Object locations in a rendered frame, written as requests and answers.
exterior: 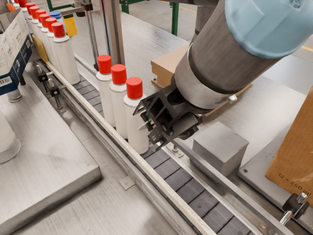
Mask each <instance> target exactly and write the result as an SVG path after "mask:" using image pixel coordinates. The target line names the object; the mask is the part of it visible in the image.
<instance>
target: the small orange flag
mask: <svg viewBox="0 0 313 235"><path fill-rule="evenodd" d="M63 19H64V23H65V27H66V31H67V34H68V37H70V36H73V35H77V34H78V33H77V29H76V25H75V19H74V16H73V14H69V15H65V16H63Z"/></svg>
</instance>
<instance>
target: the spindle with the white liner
mask: <svg viewBox="0 0 313 235"><path fill-rule="evenodd" d="M20 148H21V142H20V140H19V139H17V138H16V134H15V133H14V131H13V130H12V128H11V126H10V125H9V123H8V122H7V120H6V118H5V116H4V114H3V113H2V111H1V110H0V163H4V162H6V161H8V160H10V159H11V158H13V157H14V156H15V155H16V154H17V153H18V152H19V150H20Z"/></svg>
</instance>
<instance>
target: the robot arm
mask: <svg viewBox="0 0 313 235"><path fill-rule="evenodd" d="M160 1H168V2H176V3H184V4H191V5H197V16H196V24H195V33H194V35H193V38H192V40H191V42H190V44H189V47H188V50H187V51H186V53H185V54H184V56H183V57H182V59H181V60H180V62H179V63H178V65H177V67H176V68H175V73H174V74H173V76H172V78H171V81H170V85H169V86H166V87H164V88H162V89H161V90H160V91H159V92H157V93H154V94H152V95H150V96H148V97H146V98H144V99H142V100H140V102H139V104H138V106H137V107H136V109H135V111H134V113H133V116H134V115H136V114H138V113H140V112H142V111H144V110H146V111H145V112H143V113H141V115H140V116H141V117H142V119H143V121H144V122H145V123H144V124H143V125H141V126H140V127H139V129H138V130H139V131H141V130H144V129H146V128H147V129H148V131H149V132H150V134H149V135H148V138H149V139H150V141H151V142H152V144H151V145H149V147H151V146H153V145H155V144H156V143H158V142H160V144H161V145H160V146H159V147H158V148H156V149H155V150H156V151H157V150H159V149H160V148H162V147H163V146H165V145H167V144H168V143H169V142H170V141H171V140H173V139H175V138H180V139H182V140H186V139H188V138H189V137H191V136H192V135H193V134H194V133H195V132H197V131H198V130H199V129H198V127H197V125H200V124H201V123H203V118H202V116H203V115H204V114H207V113H210V112H212V111H213V110H214V109H216V108H217V107H219V106H221V105H223V104H224V103H225V102H226V101H228V102H229V103H230V104H233V103H234V102H236V101H237V98H236V96H235V94H237V93H238V92H240V91H241V90H242V89H244V88H245V87H246V86H247V85H249V84H250V83H252V82H253V81H254V80H255V79H257V78H258V77H259V76H261V75H262V74H263V73H265V72H266V71H267V70H268V69H269V68H271V67H272V66H273V65H275V64H276V63H277V62H279V61H280V60H281V59H283V58H284V57H286V56H288V55H290V54H292V53H294V52H295V51H296V50H298V49H299V48H300V47H302V46H303V45H304V44H305V42H306V41H307V40H308V38H309V37H310V36H311V35H312V34H313V0H160ZM150 102H151V104H150ZM141 105H143V107H142V108H140V106H141ZM139 108H140V109H139Z"/></svg>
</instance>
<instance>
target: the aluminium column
mask: <svg viewBox="0 0 313 235"><path fill-rule="evenodd" d="M99 5H100V11H101V17H102V26H103V32H104V38H105V44H106V51H107V55H109V56H111V60H112V66H113V65H116V64H122V65H124V66H125V57H124V47H123V38H122V25H121V15H120V5H119V0H99ZM110 54H111V55H110Z"/></svg>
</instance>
